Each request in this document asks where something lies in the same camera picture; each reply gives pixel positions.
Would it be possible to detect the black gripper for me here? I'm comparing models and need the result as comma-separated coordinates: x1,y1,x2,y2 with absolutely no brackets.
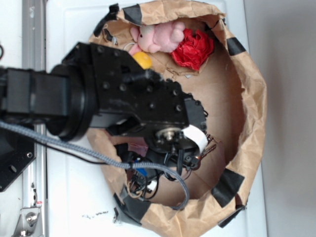
62,43,207,157

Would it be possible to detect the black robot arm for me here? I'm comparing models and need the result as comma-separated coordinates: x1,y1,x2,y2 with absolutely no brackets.
0,43,208,156

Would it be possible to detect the yellow rubber duck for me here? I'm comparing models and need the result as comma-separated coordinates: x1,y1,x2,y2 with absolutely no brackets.
132,51,153,70

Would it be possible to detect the pink plush toy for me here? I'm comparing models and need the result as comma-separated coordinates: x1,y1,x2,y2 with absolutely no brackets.
129,21,185,55

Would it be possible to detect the red crumpled tissue paper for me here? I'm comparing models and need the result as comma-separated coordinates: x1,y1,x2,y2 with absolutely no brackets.
170,28,214,71

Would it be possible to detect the brown paper bag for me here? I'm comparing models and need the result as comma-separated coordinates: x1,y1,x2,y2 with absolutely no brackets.
89,0,267,237

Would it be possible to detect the white ribbon cable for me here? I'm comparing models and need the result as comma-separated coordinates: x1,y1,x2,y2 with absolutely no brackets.
182,124,208,153

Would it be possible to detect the aluminium extrusion rail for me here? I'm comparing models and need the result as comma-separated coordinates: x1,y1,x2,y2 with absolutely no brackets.
12,0,49,237

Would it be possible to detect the black octagonal mount plate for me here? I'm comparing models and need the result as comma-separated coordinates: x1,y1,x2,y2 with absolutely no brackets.
0,129,35,192

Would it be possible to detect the metal corner bracket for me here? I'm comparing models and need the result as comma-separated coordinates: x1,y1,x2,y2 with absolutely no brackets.
12,207,44,237

